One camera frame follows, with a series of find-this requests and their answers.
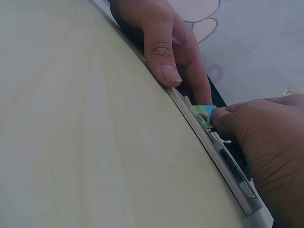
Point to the person's left hand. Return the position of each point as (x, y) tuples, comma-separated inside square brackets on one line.
[(156, 28)]

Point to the silver metal strip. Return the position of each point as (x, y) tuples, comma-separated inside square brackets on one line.
[(213, 148)]

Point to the person's right hand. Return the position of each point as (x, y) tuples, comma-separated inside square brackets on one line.
[(273, 147)]

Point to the blue green paper card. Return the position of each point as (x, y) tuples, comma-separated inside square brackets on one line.
[(206, 109)]

